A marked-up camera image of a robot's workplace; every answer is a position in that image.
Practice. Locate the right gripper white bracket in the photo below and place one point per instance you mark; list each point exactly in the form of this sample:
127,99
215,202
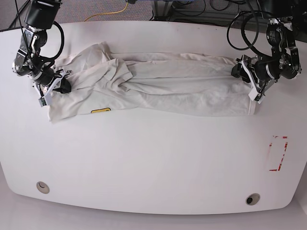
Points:
59,84

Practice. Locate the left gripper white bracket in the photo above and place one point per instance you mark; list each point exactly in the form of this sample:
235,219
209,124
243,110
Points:
254,72

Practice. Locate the white t-shirt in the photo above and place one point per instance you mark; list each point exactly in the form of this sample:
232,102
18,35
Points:
188,83

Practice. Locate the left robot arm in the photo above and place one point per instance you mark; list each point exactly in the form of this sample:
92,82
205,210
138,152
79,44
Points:
284,60

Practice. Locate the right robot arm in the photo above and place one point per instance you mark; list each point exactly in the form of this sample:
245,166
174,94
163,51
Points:
41,70

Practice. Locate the red tape rectangle marking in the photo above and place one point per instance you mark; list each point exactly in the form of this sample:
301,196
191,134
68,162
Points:
276,153

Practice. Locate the left table grommet hole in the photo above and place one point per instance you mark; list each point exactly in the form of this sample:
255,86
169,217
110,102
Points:
43,187

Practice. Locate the table grommet hole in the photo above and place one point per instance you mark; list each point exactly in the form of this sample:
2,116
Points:
43,187
252,199

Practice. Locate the right table grommet hole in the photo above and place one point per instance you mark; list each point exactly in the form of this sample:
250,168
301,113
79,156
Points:
252,199

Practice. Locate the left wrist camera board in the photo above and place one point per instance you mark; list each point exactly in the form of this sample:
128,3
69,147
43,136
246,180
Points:
256,96

